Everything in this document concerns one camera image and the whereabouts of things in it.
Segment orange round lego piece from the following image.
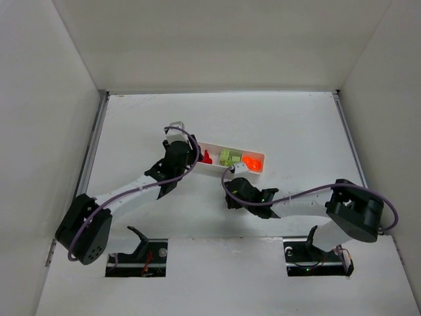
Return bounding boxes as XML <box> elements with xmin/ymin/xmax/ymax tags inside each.
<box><xmin>246</xmin><ymin>159</ymin><xmax>262</xmax><ymax>172</ymax></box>

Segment red half-round lego piece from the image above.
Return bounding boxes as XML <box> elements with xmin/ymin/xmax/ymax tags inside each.
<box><xmin>201</xmin><ymin>156</ymin><xmax>212</xmax><ymax>165</ymax></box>

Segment orange half-round lego piece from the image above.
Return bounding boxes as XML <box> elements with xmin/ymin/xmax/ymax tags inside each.
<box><xmin>243</xmin><ymin>157</ymin><xmax>252</xmax><ymax>166</ymax></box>

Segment green lego brick studs up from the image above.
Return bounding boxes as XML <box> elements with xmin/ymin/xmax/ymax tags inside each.
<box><xmin>220</xmin><ymin>149</ymin><xmax>230</xmax><ymax>163</ymax></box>

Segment green lego brick underside up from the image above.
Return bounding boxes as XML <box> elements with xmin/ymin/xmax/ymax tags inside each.
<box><xmin>228</xmin><ymin>151</ymin><xmax>242</xmax><ymax>165</ymax></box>

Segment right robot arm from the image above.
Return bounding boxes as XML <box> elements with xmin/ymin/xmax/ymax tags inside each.
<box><xmin>222</xmin><ymin>177</ymin><xmax>385</xmax><ymax>257</ymax></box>

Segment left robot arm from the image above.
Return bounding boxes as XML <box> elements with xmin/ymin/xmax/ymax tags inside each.
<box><xmin>55</xmin><ymin>134</ymin><xmax>203</xmax><ymax>265</ymax></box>

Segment white three-compartment tray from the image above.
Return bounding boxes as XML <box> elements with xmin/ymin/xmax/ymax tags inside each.
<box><xmin>193</xmin><ymin>142</ymin><xmax>267</xmax><ymax>180</ymax></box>

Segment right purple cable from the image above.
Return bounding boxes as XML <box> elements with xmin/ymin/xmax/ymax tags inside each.
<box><xmin>220</xmin><ymin>166</ymin><xmax>399</xmax><ymax>235</ymax></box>

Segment purple cable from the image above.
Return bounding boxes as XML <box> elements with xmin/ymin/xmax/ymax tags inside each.
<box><xmin>220</xmin><ymin>166</ymin><xmax>399</xmax><ymax>235</ymax></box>
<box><xmin>67</xmin><ymin>126</ymin><xmax>201</xmax><ymax>262</ymax></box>

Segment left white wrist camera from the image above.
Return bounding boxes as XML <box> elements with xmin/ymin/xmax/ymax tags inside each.
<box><xmin>164</xmin><ymin>121</ymin><xmax>187</xmax><ymax>144</ymax></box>

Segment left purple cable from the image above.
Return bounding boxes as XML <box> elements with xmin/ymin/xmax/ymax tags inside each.
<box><xmin>67</xmin><ymin>126</ymin><xmax>201</xmax><ymax>262</ymax></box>

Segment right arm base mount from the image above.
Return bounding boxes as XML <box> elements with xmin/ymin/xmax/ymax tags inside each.
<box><xmin>283</xmin><ymin>226</ymin><xmax>355</xmax><ymax>277</ymax></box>

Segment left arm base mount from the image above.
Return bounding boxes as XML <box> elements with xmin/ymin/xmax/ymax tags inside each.
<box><xmin>105</xmin><ymin>226</ymin><xmax>168</xmax><ymax>278</ymax></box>

